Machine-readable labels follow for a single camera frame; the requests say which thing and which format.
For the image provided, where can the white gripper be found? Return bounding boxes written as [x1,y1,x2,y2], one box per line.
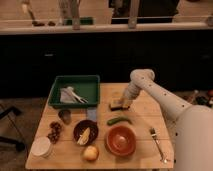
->
[121,82,140,109]

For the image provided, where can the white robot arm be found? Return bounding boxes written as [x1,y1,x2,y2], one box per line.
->
[122,69,213,171]

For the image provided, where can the red bowl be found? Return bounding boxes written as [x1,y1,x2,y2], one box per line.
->
[105,125,136,157]

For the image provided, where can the dark brown bowl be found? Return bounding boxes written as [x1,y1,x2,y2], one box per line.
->
[73,120,99,146]

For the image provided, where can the green cucumber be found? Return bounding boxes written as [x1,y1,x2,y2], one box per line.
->
[107,117,132,126]

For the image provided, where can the blue grey card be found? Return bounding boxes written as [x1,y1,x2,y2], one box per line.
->
[87,108,97,122]

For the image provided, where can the silver fork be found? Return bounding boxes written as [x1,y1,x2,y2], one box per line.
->
[149,128,168,164]

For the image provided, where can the green plastic tray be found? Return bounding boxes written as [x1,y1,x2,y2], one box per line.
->
[48,75,100,108]

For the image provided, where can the yellow banana slice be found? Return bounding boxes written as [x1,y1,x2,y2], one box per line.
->
[77,128,90,145]

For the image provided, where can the white plastic utensil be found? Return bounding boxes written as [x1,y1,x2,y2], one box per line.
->
[67,86,88,103]

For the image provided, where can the grey cloth in tray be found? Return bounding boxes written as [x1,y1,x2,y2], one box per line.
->
[60,87,77,103]

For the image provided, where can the yellow apple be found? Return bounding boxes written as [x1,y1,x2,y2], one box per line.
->
[83,146,99,161]

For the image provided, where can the small dark cup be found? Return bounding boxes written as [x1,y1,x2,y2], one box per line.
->
[58,110,71,125]

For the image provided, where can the brown grape bunch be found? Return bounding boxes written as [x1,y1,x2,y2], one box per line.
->
[47,122,62,144]

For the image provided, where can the white round container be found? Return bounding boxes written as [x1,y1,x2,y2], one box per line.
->
[31,137,52,158]

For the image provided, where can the black chair base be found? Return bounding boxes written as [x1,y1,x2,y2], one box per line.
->
[0,104,26,152]

